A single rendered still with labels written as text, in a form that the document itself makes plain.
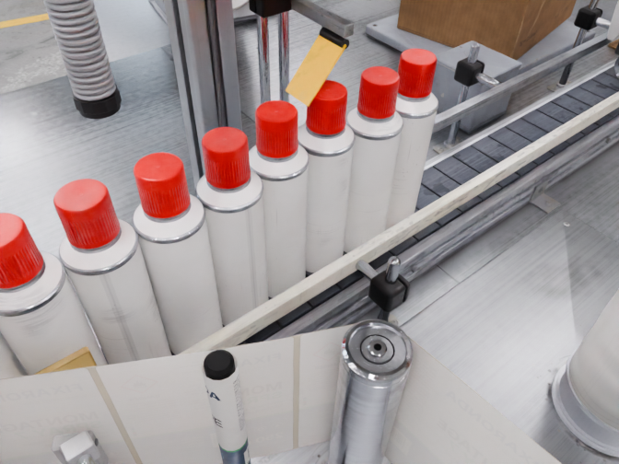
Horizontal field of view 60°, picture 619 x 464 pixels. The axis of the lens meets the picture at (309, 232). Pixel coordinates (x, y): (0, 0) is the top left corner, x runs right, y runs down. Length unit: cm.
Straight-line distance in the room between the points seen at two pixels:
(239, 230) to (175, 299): 7
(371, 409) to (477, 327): 26
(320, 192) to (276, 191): 6
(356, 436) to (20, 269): 22
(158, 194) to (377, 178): 22
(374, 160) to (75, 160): 49
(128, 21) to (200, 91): 73
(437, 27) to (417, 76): 60
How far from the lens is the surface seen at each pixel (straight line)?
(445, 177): 71
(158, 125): 88
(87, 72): 43
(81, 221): 36
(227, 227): 41
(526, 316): 58
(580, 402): 50
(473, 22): 106
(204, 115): 54
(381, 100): 47
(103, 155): 84
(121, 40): 116
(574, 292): 62
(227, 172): 39
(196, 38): 50
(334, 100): 43
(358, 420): 32
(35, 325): 38
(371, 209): 53
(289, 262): 50
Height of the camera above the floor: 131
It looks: 45 degrees down
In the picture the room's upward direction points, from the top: 2 degrees clockwise
